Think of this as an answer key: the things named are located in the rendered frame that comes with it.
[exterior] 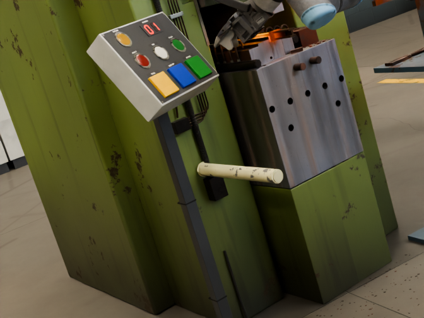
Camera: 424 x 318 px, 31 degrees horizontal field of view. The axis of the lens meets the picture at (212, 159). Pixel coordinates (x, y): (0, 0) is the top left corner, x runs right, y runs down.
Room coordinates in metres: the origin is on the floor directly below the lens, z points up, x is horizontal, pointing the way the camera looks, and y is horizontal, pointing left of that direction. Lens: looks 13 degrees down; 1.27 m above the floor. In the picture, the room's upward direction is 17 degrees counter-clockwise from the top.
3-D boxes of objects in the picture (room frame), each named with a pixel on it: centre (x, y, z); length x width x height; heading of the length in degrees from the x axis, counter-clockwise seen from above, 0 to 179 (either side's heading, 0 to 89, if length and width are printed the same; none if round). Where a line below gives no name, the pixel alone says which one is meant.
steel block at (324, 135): (2.94, -0.26, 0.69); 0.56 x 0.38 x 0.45; 30
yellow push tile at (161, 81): (2.21, 0.07, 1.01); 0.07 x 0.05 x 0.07; 145
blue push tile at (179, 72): (2.29, 0.02, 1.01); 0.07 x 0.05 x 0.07; 145
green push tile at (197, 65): (2.37, -0.04, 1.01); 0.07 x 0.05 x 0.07; 145
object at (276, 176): (2.47, -0.07, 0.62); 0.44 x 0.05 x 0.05; 30
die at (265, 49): (2.90, -0.22, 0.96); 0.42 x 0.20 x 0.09; 30
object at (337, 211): (2.94, -0.26, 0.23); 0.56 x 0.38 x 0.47; 30
